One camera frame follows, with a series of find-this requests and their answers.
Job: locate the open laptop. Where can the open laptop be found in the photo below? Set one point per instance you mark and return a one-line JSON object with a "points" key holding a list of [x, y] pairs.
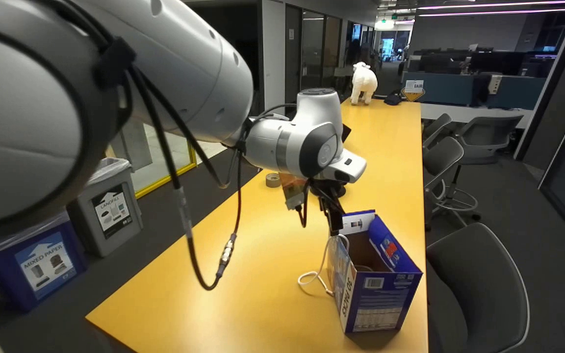
{"points": [[348, 131]]}

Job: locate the large black office chair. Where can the large black office chair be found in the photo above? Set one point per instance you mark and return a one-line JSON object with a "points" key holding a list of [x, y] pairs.
{"points": [[471, 281]]}

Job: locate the blue office partition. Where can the blue office partition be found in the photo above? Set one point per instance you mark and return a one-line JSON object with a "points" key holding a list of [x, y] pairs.
{"points": [[452, 88]]}

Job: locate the blue recycling bin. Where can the blue recycling bin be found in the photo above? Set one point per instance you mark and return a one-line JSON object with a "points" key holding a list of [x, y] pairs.
{"points": [[34, 267]]}

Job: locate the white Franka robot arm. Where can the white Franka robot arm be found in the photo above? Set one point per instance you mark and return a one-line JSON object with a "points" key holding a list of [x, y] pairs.
{"points": [[34, 110]]}

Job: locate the blue snack pack box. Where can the blue snack pack box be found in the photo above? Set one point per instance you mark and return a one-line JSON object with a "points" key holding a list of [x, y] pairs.
{"points": [[373, 300]]}

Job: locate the small white yellow box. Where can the small white yellow box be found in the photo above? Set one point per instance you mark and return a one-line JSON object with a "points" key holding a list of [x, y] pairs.
{"points": [[412, 90]]}

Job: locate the grey waste bin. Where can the grey waste bin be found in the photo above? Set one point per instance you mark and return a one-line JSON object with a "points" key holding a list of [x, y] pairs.
{"points": [[108, 208]]}

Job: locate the white plush animal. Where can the white plush animal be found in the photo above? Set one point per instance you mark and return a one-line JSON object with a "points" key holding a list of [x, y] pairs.
{"points": [[363, 80]]}

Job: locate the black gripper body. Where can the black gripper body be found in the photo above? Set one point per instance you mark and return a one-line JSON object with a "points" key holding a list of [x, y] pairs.
{"points": [[328, 194]]}

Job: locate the white table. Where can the white table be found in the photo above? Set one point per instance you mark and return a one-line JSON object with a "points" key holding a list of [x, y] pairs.
{"points": [[452, 112]]}

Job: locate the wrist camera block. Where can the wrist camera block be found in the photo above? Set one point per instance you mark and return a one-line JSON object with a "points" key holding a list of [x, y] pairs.
{"points": [[293, 188]]}

